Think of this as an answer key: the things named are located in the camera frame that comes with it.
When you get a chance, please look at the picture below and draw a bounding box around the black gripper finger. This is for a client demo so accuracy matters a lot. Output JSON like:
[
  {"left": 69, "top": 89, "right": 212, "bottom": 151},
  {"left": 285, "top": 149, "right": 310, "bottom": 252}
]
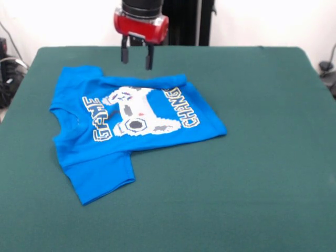
[
  {"left": 120, "top": 35, "right": 130, "bottom": 64},
  {"left": 144, "top": 44, "right": 155, "bottom": 71}
]

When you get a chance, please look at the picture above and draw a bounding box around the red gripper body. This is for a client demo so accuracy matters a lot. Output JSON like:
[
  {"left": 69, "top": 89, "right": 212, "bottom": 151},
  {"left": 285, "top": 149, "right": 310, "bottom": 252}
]
[{"left": 113, "top": 7, "right": 170, "bottom": 46}]

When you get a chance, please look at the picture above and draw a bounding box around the blue shirt with white print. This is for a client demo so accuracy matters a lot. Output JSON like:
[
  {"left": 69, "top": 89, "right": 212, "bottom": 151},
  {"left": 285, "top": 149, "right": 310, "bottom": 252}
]
[{"left": 49, "top": 65, "right": 227, "bottom": 206}]

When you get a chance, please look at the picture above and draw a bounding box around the black stand base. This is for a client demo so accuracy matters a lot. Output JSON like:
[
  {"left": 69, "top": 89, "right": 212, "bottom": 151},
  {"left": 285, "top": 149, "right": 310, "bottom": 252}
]
[
  {"left": 318, "top": 60, "right": 336, "bottom": 99},
  {"left": 0, "top": 38, "right": 29, "bottom": 109}
]

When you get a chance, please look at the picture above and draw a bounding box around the dark green table cloth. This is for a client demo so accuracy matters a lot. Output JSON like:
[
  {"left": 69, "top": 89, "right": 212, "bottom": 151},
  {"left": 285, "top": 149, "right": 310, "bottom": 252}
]
[{"left": 0, "top": 46, "right": 336, "bottom": 252}]

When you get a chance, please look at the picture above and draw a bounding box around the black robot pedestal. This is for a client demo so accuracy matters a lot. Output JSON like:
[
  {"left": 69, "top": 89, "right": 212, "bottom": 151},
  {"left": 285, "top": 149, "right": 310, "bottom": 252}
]
[{"left": 160, "top": 0, "right": 217, "bottom": 47}]

